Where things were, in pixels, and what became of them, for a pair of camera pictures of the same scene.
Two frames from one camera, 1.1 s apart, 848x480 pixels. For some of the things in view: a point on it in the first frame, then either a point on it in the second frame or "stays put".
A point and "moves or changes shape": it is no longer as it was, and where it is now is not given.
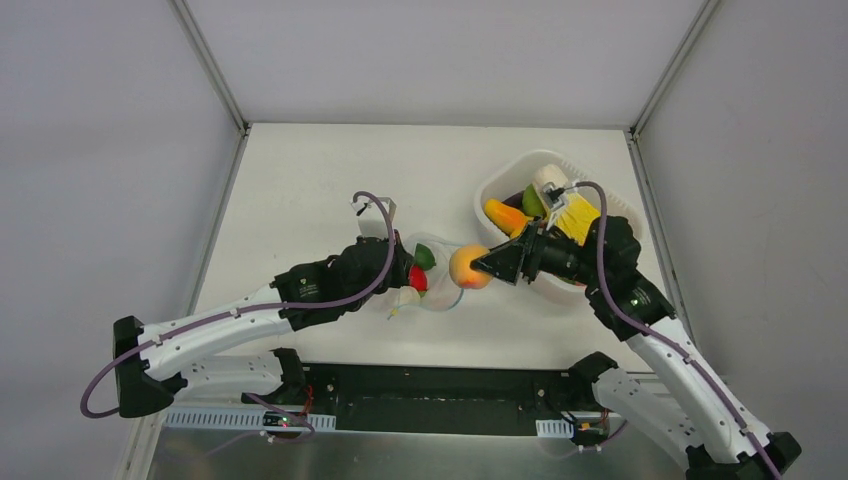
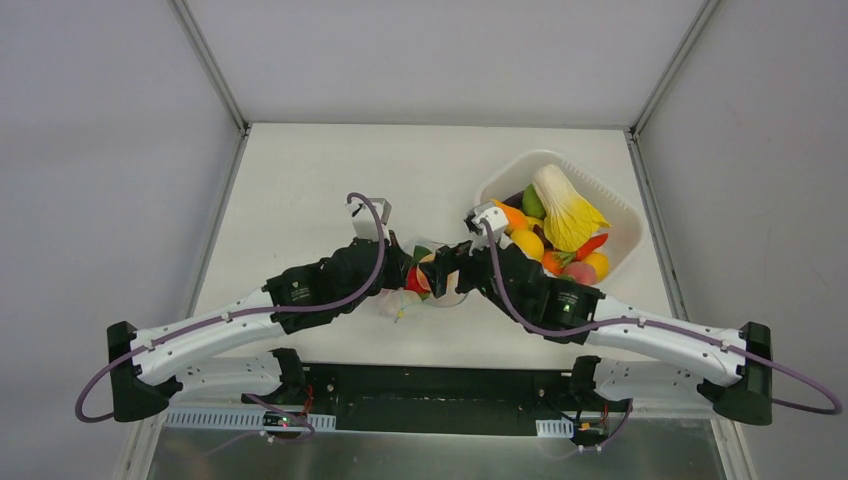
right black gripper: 527,256 to 464,268
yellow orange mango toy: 508,218 stays put
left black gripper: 403,266 stays put
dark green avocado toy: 423,257 stays put
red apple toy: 418,278 stays put
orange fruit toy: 460,271 moves or changes shape
